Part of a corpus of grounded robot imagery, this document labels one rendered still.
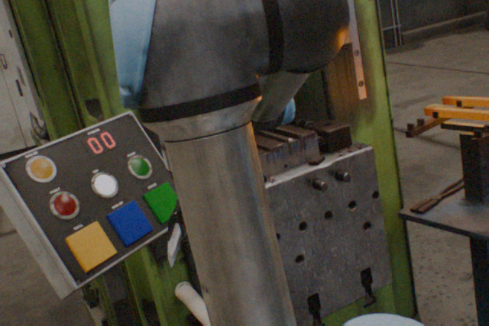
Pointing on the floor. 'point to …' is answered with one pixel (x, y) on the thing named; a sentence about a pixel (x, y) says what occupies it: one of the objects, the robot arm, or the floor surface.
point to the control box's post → (118, 297)
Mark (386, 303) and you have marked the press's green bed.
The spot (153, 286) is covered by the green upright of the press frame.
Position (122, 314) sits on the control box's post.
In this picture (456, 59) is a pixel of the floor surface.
